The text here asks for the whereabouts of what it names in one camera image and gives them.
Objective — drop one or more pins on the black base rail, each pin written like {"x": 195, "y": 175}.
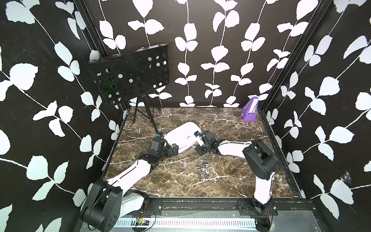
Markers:
{"x": 243, "y": 206}

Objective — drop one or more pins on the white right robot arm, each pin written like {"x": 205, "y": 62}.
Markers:
{"x": 260, "y": 158}

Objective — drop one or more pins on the purple box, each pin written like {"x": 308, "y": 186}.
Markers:
{"x": 249, "y": 111}

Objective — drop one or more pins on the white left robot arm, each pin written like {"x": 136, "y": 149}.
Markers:
{"x": 107, "y": 201}

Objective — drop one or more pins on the white plastic storage box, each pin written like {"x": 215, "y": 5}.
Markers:
{"x": 183, "y": 136}

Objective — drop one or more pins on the black tripod music stand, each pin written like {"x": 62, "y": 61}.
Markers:
{"x": 130, "y": 75}

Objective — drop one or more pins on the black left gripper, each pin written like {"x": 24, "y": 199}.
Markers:
{"x": 170, "y": 153}

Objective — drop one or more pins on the white perforated cable duct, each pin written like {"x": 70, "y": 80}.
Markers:
{"x": 188, "y": 223}

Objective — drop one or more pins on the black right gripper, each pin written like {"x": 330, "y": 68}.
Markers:
{"x": 199, "y": 149}

